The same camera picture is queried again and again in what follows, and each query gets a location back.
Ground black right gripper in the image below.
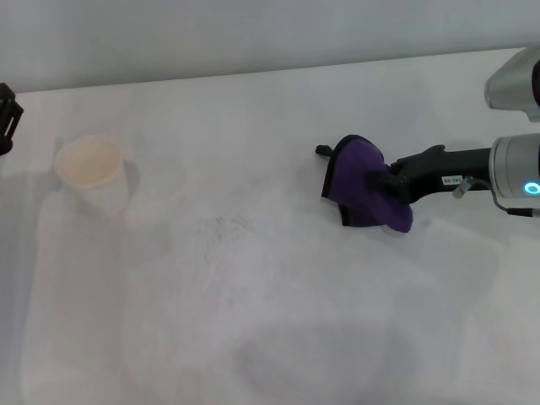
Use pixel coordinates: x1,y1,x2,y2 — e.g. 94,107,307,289
366,144,495,206

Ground purple rag with black trim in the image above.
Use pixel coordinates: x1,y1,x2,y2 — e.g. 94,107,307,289
315,134,415,235

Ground white paper cup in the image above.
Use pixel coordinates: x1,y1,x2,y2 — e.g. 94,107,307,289
54,134,128,219

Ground thin grey cable with plug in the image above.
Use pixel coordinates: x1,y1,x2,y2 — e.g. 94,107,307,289
451,178,493,200

